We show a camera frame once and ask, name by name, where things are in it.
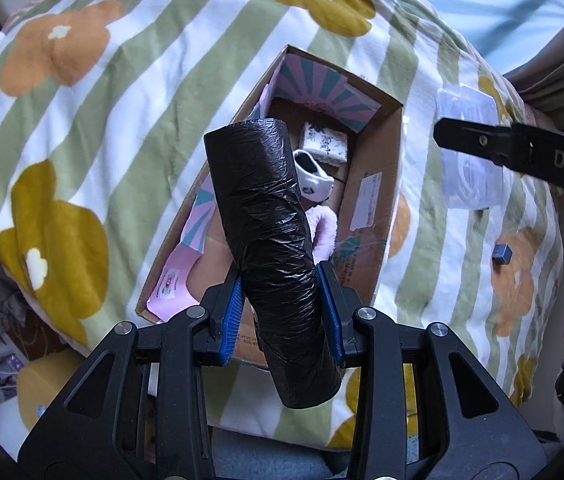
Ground white toy shoe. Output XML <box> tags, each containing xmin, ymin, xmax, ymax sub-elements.
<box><xmin>292</xmin><ymin>149</ymin><xmax>335</xmax><ymax>204</ymax></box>

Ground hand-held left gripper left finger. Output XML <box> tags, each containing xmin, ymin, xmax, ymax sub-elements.
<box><xmin>16</xmin><ymin>272</ymin><xmax>243</xmax><ymax>480</ymax></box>

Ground brown curtain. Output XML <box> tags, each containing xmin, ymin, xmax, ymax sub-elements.
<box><xmin>504</xmin><ymin>17</ymin><xmax>564</xmax><ymax>133</ymax></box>

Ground printed tissue pack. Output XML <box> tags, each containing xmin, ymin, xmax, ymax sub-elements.
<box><xmin>299</xmin><ymin>122</ymin><xmax>349</xmax><ymax>166</ymax></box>

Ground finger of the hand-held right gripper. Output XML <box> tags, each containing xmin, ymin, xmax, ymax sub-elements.
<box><xmin>433</xmin><ymin>116</ymin><xmax>515</xmax><ymax>167</ymax></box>

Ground black trash bag roll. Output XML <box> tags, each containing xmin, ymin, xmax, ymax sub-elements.
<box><xmin>203</xmin><ymin>117</ymin><xmax>343</xmax><ymax>409</ymax></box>

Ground light blue sheer curtain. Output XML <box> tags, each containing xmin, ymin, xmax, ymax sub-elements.
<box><xmin>369</xmin><ymin>0</ymin><xmax>564</xmax><ymax>77</ymax></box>

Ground striped floral blanket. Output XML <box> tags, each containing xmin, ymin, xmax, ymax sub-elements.
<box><xmin>0</xmin><ymin>0</ymin><xmax>564</xmax><ymax>453</ymax></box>

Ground clear plastic box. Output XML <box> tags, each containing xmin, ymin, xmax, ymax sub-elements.
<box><xmin>436</xmin><ymin>85</ymin><xmax>507</xmax><ymax>211</ymax></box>

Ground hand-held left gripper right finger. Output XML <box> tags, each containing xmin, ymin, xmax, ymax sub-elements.
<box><xmin>317</xmin><ymin>261</ymin><xmax>549</xmax><ymax>480</ymax></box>

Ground pink fuzzy sock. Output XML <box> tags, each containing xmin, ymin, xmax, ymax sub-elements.
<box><xmin>304</xmin><ymin>208</ymin><xmax>338</xmax><ymax>264</ymax></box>

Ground cardboard box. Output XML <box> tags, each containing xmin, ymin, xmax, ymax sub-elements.
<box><xmin>135</xmin><ymin>45</ymin><xmax>405</xmax><ymax>372</ymax></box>

